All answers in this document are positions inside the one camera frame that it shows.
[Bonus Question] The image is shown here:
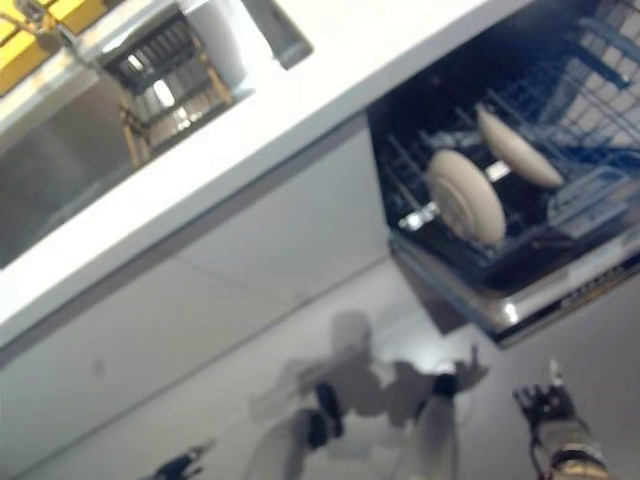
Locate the white cabinet door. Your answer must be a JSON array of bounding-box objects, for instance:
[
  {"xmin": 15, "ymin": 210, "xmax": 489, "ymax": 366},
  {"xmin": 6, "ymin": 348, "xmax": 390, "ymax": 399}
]
[
  {"xmin": 0, "ymin": 248, "xmax": 252, "ymax": 454},
  {"xmin": 168, "ymin": 123, "xmax": 392, "ymax": 322}
]

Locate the black dish drying rack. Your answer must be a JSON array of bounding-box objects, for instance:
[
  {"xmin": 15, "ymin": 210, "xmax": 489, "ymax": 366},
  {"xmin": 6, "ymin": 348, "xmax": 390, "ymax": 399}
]
[{"xmin": 101, "ymin": 11, "xmax": 235, "ymax": 167}]

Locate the silver robot right leg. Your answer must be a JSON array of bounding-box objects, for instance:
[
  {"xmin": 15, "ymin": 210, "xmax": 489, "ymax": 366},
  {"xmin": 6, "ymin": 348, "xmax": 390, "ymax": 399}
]
[{"xmin": 408, "ymin": 394, "xmax": 462, "ymax": 480}]

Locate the black wire dishwasher rack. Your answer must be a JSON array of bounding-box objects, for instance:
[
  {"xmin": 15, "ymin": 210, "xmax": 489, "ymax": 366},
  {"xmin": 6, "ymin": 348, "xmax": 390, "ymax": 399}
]
[{"xmin": 378, "ymin": 13, "xmax": 640, "ymax": 262}]

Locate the stainless steel kitchen sink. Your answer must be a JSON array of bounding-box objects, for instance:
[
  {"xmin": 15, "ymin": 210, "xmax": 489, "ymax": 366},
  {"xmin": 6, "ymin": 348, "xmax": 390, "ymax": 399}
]
[{"xmin": 0, "ymin": 0, "xmax": 315, "ymax": 270}]

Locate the black robot foot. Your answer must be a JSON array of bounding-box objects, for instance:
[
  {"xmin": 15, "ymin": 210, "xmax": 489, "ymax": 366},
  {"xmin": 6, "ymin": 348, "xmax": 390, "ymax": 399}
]
[
  {"xmin": 313, "ymin": 381, "xmax": 345, "ymax": 437},
  {"xmin": 431, "ymin": 372, "xmax": 460, "ymax": 400}
]

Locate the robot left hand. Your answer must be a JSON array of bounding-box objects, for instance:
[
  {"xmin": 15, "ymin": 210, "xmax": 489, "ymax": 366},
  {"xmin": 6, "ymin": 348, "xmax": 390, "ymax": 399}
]
[{"xmin": 154, "ymin": 438, "xmax": 217, "ymax": 480}]

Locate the black robot left foot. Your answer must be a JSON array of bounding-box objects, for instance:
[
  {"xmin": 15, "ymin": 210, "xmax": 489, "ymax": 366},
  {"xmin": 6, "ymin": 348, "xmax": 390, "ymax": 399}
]
[{"xmin": 313, "ymin": 381, "xmax": 345, "ymax": 437}]

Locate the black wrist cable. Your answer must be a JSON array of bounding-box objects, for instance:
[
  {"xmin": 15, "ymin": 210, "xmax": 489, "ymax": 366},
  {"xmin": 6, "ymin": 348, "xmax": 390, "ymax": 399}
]
[{"xmin": 526, "ymin": 433, "xmax": 552, "ymax": 480}]

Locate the open dishwasher door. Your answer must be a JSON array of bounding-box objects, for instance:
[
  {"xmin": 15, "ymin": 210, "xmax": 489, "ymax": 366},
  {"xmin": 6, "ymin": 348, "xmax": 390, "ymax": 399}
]
[{"xmin": 388, "ymin": 233, "xmax": 640, "ymax": 347}]

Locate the black robot right foot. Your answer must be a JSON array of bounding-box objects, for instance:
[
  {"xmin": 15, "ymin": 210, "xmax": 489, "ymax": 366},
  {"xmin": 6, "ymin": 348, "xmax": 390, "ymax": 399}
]
[{"xmin": 431, "ymin": 372, "xmax": 460, "ymax": 400}]

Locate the cream ceramic plate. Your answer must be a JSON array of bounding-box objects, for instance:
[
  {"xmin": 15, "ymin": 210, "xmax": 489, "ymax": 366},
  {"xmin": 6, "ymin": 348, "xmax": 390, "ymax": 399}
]
[
  {"xmin": 425, "ymin": 149, "xmax": 507, "ymax": 247},
  {"xmin": 473, "ymin": 101, "xmax": 567, "ymax": 190}
]

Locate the chrome gooseneck kitchen faucet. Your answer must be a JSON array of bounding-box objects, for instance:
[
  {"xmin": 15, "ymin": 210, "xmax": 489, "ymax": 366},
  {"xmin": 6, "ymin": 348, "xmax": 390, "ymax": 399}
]
[{"xmin": 9, "ymin": 0, "xmax": 77, "ymax": 50}]

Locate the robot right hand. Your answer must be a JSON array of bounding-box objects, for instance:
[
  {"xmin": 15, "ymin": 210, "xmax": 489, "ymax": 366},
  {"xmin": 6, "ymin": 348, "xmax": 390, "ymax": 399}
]
[{"xmin": 512, "ymin": 361, "xmax": 595, "ymax": 457}]

